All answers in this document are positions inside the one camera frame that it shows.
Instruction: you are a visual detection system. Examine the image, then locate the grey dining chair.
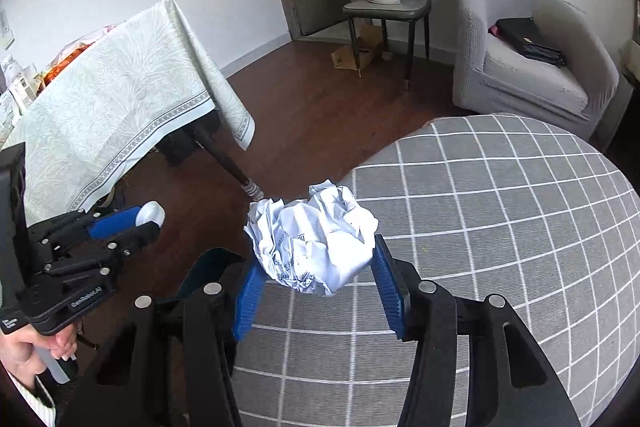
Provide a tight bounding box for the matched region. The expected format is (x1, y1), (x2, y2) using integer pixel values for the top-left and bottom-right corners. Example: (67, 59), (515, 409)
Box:
(342, 0), (432, 90)

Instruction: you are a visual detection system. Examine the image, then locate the pale green patterned tablecloth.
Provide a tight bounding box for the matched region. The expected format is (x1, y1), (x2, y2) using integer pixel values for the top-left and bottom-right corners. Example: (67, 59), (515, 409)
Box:
(0, 0), (256, 228)

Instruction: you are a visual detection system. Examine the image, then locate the white carton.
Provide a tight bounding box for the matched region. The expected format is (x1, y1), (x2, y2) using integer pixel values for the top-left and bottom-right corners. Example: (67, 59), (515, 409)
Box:
(0, 57), (38, 128)

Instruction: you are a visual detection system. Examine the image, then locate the white paper ball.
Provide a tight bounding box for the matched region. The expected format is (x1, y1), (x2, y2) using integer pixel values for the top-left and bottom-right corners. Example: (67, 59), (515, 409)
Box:
(244, 179), (379, 298)

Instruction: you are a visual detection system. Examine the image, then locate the black table leg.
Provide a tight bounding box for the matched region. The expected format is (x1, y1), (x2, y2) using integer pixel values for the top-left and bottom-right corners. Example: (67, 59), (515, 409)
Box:
(192, 127), (263, 202)

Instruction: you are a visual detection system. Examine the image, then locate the person's left forearm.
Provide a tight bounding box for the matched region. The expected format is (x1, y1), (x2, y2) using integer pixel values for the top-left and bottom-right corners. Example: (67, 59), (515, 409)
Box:
(0, 372), (57, 427)

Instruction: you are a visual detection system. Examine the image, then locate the black leather bag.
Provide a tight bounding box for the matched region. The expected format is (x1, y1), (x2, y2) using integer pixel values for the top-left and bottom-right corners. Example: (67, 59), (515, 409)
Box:
(495, 17), (568, 68)

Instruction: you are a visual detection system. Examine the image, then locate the grey checked tablecloth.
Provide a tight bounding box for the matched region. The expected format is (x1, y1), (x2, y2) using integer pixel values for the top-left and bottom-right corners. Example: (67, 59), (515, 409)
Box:
(227, 114), (640, 427)

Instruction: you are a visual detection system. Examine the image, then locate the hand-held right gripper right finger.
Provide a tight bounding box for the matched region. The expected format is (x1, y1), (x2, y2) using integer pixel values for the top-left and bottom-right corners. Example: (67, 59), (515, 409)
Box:
(372, 234), (583, 427)

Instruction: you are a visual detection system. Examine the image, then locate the flat cardboard box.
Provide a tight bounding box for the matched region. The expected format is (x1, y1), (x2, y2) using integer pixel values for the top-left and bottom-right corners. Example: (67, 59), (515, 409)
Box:
(331, 23), (386, 71)

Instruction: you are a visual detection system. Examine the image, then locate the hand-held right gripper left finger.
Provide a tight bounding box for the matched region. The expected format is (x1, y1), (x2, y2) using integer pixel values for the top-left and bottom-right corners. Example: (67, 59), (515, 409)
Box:
(60, 262), (268, 427)

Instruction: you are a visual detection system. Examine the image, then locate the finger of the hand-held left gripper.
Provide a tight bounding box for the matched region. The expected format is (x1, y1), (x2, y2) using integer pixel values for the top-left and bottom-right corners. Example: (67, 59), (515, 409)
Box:
(35, 223), (162, 280)
(27, 206), (145, 249)

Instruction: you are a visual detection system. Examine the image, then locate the orange snack bag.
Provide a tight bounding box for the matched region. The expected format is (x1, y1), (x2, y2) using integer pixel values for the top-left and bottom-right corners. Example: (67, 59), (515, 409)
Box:
(42, 38), (98, 86)

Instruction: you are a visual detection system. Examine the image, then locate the dark storage box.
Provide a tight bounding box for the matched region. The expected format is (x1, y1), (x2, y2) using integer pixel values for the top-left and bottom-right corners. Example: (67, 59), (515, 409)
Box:
(155, 109), (223, 166)

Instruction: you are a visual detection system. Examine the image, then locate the person's left hand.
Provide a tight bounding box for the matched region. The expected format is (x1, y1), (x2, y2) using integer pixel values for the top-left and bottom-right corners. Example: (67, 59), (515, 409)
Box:
(0, 327), (79, 379)

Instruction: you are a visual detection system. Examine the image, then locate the grey fabric armchair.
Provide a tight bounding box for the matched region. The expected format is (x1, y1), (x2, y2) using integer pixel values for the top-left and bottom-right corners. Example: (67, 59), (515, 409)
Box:
(452, 0), (621, 142)

